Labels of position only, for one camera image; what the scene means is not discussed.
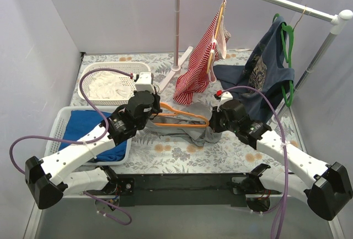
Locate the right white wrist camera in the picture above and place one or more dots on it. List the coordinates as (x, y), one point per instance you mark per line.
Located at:
(222, 98)

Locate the white basket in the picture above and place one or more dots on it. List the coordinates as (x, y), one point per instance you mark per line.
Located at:
(128, 67)
(59, 126)

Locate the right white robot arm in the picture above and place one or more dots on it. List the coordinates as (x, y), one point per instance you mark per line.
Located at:
(325, 188)

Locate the blue garment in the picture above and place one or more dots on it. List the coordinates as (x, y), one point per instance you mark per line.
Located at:
(82, 122)

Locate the navy blue printed tank top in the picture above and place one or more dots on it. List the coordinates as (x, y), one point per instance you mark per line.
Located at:
(256, 73)

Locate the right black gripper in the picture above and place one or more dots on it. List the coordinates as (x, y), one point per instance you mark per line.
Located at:
(215, 120)

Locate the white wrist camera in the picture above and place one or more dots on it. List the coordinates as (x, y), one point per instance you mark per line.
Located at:
(144, 82)
(222, 98)

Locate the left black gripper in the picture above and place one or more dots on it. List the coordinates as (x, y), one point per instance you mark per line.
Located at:
(156, 104)

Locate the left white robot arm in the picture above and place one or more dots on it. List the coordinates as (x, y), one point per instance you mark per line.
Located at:
(50, 177)

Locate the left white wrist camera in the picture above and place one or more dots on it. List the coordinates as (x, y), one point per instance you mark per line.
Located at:
(144, 82)

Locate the white clothes rack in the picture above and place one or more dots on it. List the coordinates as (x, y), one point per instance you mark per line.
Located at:
(337, 21)

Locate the green plastic hanger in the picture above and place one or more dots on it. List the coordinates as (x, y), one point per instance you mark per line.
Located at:
(281, 43)

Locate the white garment in basket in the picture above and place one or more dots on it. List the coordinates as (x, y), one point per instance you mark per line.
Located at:
(109, 85)

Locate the red white striped tank top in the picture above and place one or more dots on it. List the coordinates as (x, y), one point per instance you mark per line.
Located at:
(211, 47)

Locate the white basket at front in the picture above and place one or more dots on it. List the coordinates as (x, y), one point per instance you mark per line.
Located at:
(59, 126)

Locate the grey tank top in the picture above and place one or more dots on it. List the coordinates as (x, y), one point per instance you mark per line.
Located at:
(196, 136)

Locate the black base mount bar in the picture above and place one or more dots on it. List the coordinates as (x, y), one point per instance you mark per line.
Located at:
(184, 189)

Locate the white basket at back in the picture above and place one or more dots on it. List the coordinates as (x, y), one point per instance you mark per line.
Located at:
(128, 67)

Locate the orange plastic hanger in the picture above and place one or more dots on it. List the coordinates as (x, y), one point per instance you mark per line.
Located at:
(168, 111)

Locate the floral table cloth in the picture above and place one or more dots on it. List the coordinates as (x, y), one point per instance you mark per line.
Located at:
(151, 153)

